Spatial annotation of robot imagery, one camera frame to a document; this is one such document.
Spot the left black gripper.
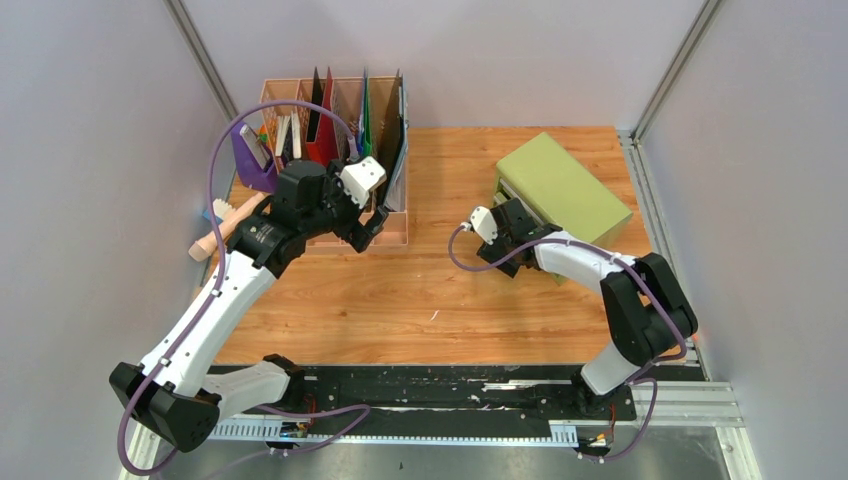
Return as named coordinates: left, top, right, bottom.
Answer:
left=300, top=159, right=387, bottom=251

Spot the green metal drawer cabinet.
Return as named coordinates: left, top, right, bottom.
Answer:
left=493, top=132, right=633, bottom=249

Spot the red binder folder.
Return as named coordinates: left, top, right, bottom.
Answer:
left=305, top=68, right=338, bottom=166

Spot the green translucent plastic folder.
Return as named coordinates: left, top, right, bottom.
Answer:
left=361, top=67, right=373, bottom=157

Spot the beige plastic file organizer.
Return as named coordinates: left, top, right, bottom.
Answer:
left=260, top=74, right=408, bottom=254

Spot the orange yellow booklet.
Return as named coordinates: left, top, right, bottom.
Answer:
left=274, top=115, right=293, bottom=165

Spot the blue binder folder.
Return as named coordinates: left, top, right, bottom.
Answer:
left=355, top=109, right=365, bottom=155

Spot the black notebook with sticker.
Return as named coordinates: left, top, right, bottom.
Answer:
left=276, top=112, right=303, bottom=167

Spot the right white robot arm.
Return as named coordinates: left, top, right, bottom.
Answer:
left=467, top=199, right=698, bottom=418

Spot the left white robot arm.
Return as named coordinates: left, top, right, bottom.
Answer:
left=109, top=157, right=387, bottom=452

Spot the black clipboard blue back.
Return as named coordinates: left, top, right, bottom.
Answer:
left=376, top=70, right=403, bottom=207

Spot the purple folder behind organizer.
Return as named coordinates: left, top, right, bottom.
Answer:
left=230, top=122, right=278, bottom=194

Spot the blue white eraser block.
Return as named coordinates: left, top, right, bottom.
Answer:
left=202, top=199, right=233, bottom=224

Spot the beige rolled tube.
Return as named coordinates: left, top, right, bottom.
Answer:
left=188, top=192, right=268, bottom=262

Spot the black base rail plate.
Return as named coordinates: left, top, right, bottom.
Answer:
left=211, top=360, right=641, bottom=442

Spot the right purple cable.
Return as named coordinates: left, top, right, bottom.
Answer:
left=447, top=223, right=690, bottom=464

